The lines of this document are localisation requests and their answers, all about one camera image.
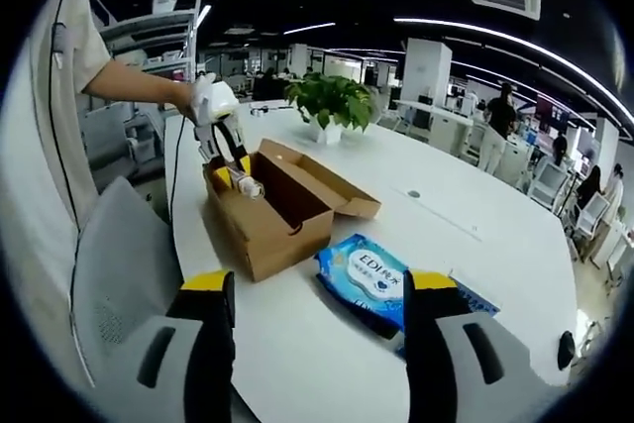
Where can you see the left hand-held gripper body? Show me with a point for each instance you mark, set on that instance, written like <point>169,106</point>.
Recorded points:
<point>218,98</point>

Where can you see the dark wall screen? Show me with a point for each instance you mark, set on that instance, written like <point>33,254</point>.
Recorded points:
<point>552,113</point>

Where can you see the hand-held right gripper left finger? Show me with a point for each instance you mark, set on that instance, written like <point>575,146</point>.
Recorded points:
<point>208,344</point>

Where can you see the small grey worn device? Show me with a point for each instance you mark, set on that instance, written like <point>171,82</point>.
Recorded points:
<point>58,41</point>

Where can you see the small white tool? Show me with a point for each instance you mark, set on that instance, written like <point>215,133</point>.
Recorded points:
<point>262,109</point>

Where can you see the clear white bottle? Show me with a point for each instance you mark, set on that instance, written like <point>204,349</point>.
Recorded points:
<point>245,184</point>

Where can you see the blue tissue pack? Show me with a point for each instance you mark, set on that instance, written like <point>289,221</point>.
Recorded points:
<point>478,299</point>

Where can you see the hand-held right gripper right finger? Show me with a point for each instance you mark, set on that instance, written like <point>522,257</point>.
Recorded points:
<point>436,344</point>

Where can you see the person's left hand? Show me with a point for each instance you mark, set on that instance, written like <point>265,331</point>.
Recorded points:
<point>184,98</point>

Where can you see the brown cardboard shoe box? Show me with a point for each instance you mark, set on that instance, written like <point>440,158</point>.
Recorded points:
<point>277,225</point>

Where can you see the black computer mouse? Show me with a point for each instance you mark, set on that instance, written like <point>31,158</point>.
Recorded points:
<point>566,349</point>

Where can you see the grey metal shelving rack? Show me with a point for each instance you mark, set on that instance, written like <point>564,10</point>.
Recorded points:
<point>158,31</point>

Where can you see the grey office chair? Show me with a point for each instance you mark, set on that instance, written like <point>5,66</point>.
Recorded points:
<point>124,254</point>

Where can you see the long ceiling light strip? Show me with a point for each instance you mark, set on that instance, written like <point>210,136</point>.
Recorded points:
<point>446,23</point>

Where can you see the person's beige shirt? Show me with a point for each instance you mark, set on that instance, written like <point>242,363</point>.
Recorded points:
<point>44,170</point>

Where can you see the blue wet wipes pack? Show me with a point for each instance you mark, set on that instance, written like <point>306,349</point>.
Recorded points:
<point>366,274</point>

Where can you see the green plant in white pot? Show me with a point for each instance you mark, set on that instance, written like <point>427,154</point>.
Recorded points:
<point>332,98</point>

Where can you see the group of white office chairs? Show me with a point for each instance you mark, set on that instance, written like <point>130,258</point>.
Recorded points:
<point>550,178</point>

